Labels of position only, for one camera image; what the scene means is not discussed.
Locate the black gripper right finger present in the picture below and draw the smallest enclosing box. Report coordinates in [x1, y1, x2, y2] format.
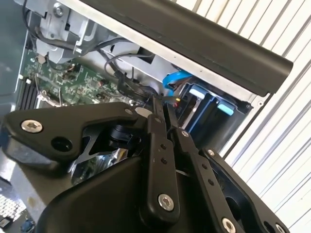
[165, 103, 292, 233]

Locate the hard disk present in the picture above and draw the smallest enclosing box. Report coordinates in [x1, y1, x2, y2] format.
[178, 83, 217, 133]

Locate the blue disk wire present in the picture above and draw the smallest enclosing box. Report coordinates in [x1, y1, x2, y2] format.
[162, 70, 193, 97]

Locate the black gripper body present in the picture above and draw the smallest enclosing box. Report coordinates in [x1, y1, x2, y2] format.
[35, 155, 221, 233]

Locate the black disk power wire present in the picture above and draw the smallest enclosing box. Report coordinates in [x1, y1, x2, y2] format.
[117, 71, 182, 109]

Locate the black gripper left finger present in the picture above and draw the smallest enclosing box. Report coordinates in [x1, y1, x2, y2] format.
[1, 96, 182, 226]

